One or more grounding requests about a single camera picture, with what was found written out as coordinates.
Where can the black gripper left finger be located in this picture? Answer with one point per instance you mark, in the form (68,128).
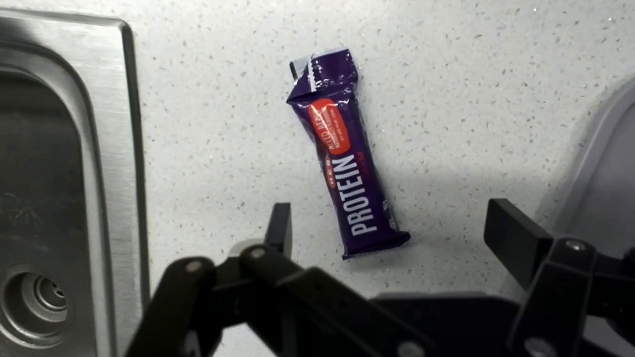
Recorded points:
(278,299)

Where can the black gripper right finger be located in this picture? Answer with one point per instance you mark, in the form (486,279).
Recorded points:
(562,279)

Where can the purple protein candy bar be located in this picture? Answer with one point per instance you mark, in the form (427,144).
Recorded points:
(347,166)

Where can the stainless steel sink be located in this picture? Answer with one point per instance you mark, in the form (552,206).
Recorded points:
(60,200)

